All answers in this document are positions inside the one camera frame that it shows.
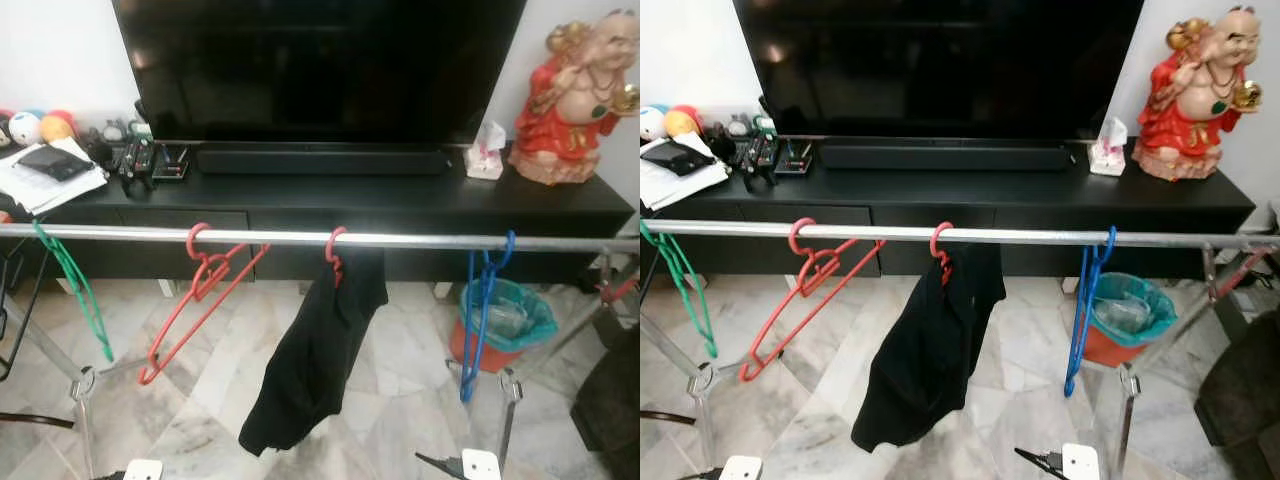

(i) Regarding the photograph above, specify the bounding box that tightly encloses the red hanger with pink hook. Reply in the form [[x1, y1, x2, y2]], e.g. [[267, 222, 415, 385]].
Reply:
[[738, 217, 886, 383], [138, 222, 271, 387]]

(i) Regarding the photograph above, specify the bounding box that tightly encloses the green plastic hanger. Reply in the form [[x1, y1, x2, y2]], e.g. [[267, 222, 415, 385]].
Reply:
[[640, 220, 719, 359], [30, 222, 116, 363]]

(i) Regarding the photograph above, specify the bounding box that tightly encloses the blue plastic hanger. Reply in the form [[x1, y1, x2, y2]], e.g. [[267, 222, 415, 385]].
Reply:
[[1063, 225, 1118, 399], [458, 230, 518, 404]]

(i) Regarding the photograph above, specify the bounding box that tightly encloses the red plastic hanger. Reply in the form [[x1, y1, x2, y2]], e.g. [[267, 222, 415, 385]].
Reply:
[[929, 221, 956, 286], [324, 226, 349, 289]]

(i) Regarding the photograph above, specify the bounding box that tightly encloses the white paper stack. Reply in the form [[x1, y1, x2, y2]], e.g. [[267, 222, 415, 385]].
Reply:
[[0, 138, 109, 216], [640, 135, 731, 211]]

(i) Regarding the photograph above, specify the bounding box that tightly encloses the flat black pouch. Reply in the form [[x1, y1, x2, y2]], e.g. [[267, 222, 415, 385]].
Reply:
[[642, 140, 716, 178], [15, 145, 93, 183]]

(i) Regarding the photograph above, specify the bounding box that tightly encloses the red laughing Buddha statue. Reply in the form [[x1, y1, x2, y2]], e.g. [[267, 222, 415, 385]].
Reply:
[[508, 8, 640, 188], [1132, 5, 1263, 183]]

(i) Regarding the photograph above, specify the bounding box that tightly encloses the black remote control bundle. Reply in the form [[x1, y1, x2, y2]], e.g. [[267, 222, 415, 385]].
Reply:
[[738, 133, 781, 189], [115, 138, 159, 191]]

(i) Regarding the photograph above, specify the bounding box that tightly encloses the red bin with teal bag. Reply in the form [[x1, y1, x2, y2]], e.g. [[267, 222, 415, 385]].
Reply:
[[1080, 273, 1179, 369], [448, 278, 559, 374]]

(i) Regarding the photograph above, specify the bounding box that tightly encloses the white pink tissue box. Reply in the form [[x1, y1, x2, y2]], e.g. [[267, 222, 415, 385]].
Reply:
[[1088, 115, 1129, 178], [465, 120, 508, 181]]

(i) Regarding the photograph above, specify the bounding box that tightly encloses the small black display box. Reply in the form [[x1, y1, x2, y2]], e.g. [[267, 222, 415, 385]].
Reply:
[[775, 140, 816, 178], [152, 143, 191, 183]]

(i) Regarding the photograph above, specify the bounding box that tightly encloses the metal clothes rack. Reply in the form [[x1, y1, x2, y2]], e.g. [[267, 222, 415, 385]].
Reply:
[[0, 222, 640, 480], [640, 218, 1280, 480]]

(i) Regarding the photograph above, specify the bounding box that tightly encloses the black TV cabinet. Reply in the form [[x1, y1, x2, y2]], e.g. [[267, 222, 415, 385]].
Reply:
[[0, 150, 636, 286], [640, 150, 1256, 281]]

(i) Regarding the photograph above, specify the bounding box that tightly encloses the black shirt with green print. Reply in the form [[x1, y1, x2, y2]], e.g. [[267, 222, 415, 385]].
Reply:
[[850, 243, 1007, 453], [238, 245, 389, 458]]

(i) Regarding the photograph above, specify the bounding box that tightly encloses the black soundbar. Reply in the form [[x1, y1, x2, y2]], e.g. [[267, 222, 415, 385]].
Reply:
[[195, 143, 453, 178], [818, 140, 1076, 173]]

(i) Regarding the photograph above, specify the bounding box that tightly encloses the black television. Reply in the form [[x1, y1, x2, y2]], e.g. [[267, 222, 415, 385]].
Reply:
[[110, 0, 528, 146], [733, 0, 1146, 141]]

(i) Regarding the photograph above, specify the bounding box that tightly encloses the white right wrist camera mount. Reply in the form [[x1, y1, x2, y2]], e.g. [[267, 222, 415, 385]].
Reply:
[[460, 448, 501, 480], [1060, 442, 1101, 480]]

